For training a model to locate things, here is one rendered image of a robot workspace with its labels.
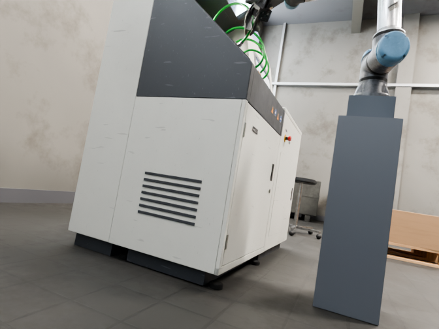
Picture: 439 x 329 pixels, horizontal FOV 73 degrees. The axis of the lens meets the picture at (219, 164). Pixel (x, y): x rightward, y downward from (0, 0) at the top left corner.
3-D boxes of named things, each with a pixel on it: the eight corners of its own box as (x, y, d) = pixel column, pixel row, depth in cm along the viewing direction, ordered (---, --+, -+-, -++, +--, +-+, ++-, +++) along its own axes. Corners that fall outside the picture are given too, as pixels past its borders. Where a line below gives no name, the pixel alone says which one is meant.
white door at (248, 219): (223, 266, 119) (249, 102, 123) (217, 265, 119) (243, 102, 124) (264, 247, 177) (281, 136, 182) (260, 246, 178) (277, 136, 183)
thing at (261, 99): (249, 102, 125) (255, 66, 126) (239, 102, 127) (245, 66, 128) (280, 134, 181) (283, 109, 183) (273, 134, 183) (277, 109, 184)
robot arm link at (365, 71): (381, 87, 138) (385, 59, 139) (394, 76, 125) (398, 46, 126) (355, 84, 140) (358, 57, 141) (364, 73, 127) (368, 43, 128)
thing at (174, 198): (214, 294, 116) (245, 98, 121) (104, 257, 140) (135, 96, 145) (262, 263, 179) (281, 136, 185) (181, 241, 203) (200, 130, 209)
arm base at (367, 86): (387, 108, 136) (389, 87, 137) (392, 96, 123) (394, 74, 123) (351, 106, 142) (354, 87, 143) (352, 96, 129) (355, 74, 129)
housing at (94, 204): (105, 257, 140) (161, -39, 151) (64, 243, 152) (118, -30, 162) (221, 233, 267) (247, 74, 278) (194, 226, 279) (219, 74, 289)
